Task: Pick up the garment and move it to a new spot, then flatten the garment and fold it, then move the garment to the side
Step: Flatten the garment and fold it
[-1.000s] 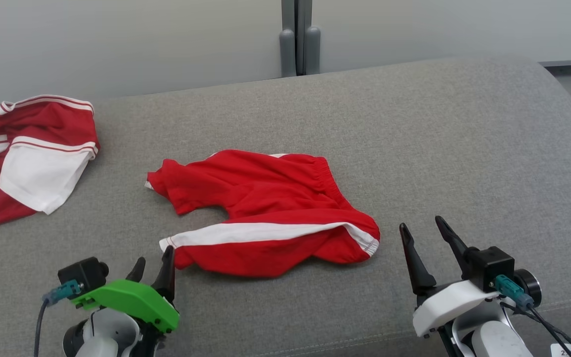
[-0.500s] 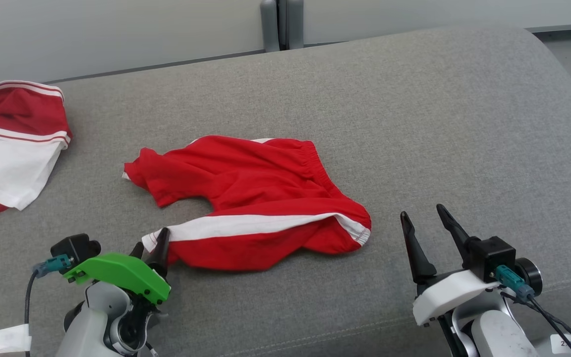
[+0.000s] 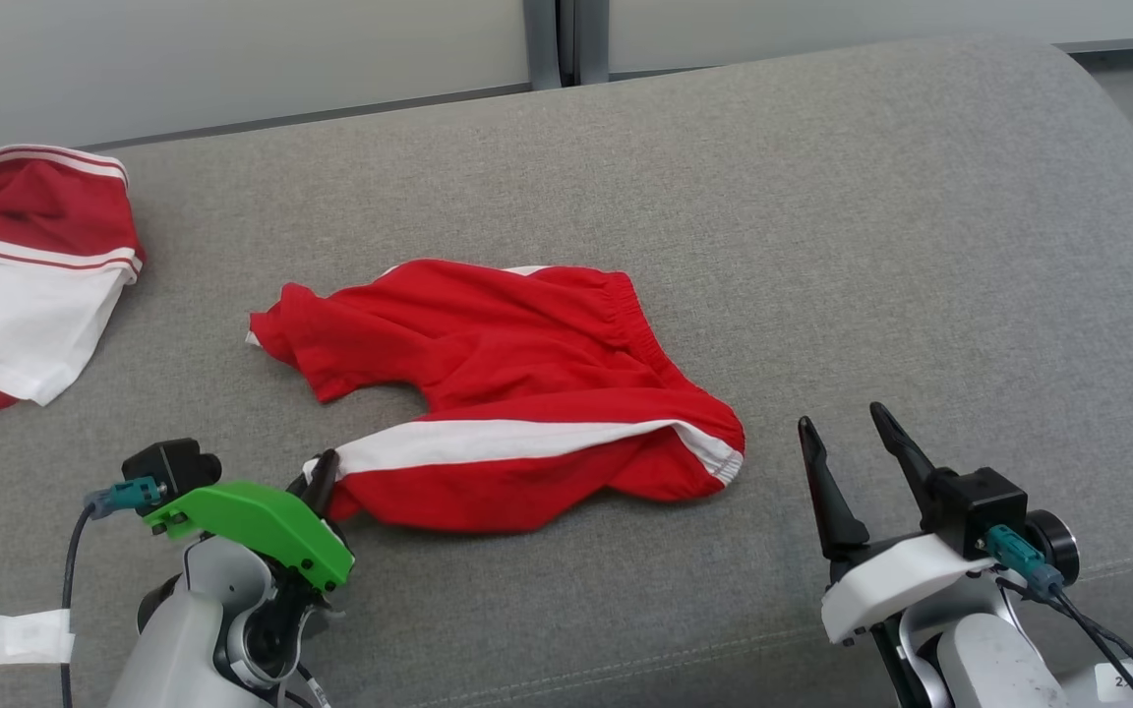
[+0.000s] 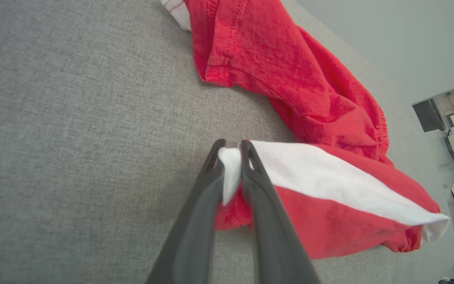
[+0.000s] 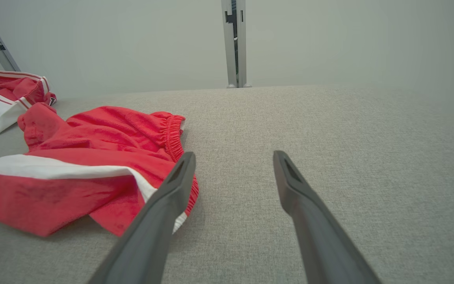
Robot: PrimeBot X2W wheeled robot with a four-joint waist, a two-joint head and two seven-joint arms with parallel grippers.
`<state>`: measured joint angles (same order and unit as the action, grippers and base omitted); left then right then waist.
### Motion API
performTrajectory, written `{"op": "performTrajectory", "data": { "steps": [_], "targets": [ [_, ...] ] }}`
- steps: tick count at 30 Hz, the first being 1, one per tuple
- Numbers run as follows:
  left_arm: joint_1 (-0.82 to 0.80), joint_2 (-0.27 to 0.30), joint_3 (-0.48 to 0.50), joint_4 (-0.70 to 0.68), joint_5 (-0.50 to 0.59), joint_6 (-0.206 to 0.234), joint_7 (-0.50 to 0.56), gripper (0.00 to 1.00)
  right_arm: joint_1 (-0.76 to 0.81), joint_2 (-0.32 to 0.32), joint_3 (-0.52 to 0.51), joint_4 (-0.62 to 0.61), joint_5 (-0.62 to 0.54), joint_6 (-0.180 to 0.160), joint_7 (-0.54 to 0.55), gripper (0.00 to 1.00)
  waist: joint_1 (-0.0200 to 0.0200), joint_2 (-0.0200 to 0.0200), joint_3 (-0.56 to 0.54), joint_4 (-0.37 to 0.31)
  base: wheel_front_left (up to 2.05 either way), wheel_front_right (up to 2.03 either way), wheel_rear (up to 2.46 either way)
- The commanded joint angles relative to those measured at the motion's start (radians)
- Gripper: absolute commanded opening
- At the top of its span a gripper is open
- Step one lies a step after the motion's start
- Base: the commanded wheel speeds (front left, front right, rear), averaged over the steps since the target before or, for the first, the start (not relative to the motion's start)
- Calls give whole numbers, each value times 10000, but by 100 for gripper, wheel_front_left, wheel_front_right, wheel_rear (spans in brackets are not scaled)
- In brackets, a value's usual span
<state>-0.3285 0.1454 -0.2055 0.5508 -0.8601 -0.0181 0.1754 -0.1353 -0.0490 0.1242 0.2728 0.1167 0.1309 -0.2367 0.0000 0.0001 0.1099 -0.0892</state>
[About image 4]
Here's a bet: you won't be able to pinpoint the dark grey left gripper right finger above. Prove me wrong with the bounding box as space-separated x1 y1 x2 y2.
241 140 320 284

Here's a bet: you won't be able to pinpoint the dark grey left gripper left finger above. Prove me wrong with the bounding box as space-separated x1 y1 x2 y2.
146 139 225 284

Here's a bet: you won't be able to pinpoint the red shorts with white panel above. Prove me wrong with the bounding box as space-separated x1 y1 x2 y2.
160 0 450 260

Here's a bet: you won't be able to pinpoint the dark grey board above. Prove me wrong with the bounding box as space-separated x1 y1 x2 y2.
412 99 447 133

